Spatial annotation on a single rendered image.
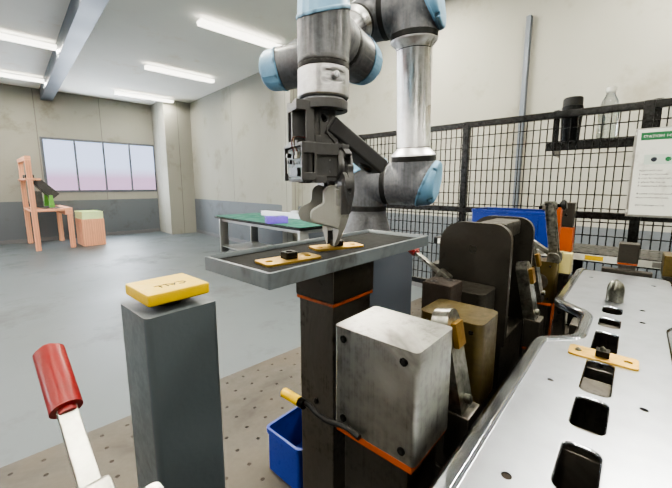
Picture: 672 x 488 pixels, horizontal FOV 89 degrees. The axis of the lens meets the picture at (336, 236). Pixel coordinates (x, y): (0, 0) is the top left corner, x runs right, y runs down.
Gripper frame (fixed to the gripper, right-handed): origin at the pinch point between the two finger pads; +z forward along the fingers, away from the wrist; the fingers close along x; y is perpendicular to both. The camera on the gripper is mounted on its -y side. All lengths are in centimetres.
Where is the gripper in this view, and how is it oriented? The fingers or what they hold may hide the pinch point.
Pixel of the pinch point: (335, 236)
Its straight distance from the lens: 54.4
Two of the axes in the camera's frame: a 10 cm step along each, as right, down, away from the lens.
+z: 0.0, 9.9, 1.4
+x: 4.7, 1.3, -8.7
